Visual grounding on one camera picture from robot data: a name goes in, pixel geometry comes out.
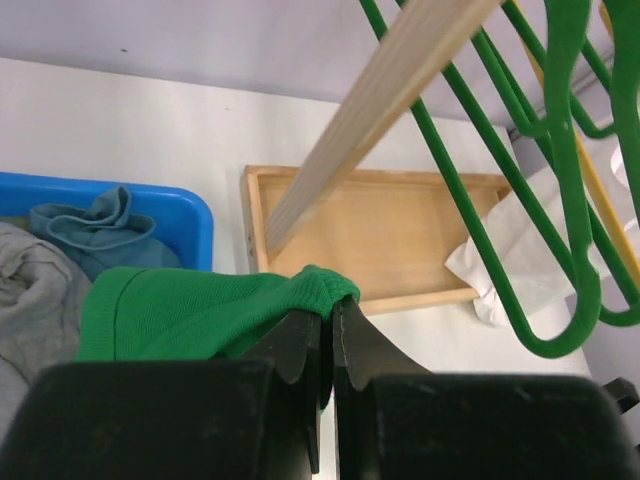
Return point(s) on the green hanger far left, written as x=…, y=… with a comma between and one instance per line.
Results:
x=566, y=31

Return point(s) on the white tank top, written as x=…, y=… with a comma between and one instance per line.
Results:
x=489, y=311

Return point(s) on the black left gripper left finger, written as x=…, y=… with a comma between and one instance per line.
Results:
x=290, y=395

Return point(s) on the wooden clothes rack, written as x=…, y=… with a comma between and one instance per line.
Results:
x=388, y=231

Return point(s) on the green hanger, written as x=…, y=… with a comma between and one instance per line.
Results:
x=480, y=175
x=620, y=81
x=566, y=31

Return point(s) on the yellow hanger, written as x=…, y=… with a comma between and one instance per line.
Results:
x=534, y=272

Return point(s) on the grey garment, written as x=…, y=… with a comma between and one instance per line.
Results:
x=42, y=294

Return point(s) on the green tank top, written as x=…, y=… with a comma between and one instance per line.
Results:
x=136, y=314

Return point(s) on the teal blue garment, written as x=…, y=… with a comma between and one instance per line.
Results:
x=105, y=235

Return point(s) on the blue plastic bin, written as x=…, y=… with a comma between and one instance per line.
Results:
x=184, y=222

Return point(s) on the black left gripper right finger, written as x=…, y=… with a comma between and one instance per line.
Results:
x=361, y=352

